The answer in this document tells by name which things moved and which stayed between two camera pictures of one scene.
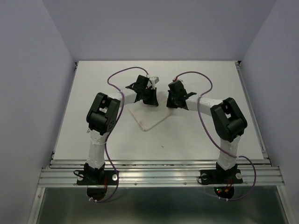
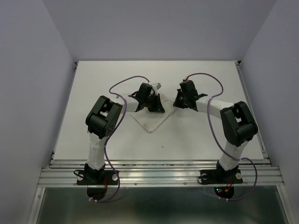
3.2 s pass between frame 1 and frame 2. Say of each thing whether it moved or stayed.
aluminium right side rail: stayed
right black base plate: stayed
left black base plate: stayed
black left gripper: moved
